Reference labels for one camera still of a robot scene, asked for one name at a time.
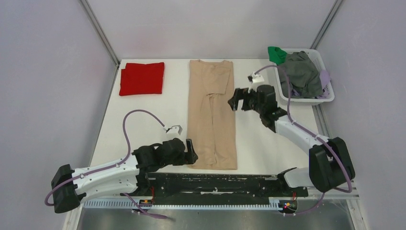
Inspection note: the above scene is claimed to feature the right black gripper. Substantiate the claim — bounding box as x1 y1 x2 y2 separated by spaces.
228 88 264 115

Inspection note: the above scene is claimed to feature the beige t shirt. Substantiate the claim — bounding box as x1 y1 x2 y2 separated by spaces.
187 60 237 170

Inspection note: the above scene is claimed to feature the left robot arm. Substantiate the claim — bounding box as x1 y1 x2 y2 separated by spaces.
51 138 198 214

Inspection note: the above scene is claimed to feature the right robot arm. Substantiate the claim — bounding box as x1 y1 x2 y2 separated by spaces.
228 84 355 196

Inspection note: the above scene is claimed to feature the green t shirt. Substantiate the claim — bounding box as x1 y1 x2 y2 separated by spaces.
267 46 287 65

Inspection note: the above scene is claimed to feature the grey t shirt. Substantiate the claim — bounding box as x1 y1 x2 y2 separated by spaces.
278 51 323 99

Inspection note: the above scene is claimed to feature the white laundry basket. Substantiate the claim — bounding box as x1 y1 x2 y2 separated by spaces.
274 48 335 106

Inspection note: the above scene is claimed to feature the lilac t shirt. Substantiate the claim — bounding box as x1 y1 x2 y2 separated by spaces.
291 70 331 99

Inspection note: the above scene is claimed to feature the folded red t shirt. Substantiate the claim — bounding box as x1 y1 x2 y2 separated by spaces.
119 62 165 96

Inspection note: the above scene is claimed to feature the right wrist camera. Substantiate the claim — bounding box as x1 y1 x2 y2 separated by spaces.
248 72 265 84

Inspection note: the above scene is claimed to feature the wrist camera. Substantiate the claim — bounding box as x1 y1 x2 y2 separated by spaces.
248 72 265 84
166 125 183 137

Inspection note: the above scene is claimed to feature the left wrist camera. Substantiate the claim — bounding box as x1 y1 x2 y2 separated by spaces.
166 125 183 137

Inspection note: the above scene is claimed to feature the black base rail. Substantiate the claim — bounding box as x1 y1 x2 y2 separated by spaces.
89 171 341 206

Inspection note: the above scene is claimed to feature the white cable comb strip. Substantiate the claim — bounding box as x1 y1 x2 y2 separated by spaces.
83 197 294 211

